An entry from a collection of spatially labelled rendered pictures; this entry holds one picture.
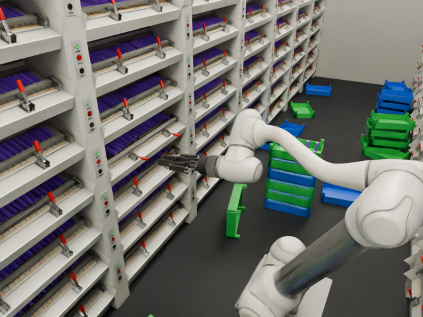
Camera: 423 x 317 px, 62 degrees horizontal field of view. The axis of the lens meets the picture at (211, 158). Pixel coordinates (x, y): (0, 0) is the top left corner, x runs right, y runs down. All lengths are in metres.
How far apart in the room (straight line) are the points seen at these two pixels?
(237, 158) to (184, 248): 0.95
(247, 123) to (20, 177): 0.78
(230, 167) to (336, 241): 0.47
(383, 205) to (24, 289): 1.14
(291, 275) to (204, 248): 0.99
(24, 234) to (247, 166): 0.77
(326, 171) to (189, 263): 1.11
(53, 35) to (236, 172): 0.74
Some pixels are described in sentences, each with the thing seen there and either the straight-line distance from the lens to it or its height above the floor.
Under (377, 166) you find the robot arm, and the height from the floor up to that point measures 0.95.
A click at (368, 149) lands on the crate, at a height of 0.03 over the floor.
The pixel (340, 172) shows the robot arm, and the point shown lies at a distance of 1.14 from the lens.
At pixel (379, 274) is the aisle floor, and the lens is 2.17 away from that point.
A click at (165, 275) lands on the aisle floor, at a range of 1.99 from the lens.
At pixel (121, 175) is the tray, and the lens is 1.54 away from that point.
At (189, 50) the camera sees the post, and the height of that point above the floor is 1.07.
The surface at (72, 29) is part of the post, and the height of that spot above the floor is 1.27.
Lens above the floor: 1.47
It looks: 30 degrees down
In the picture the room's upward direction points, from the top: straight up
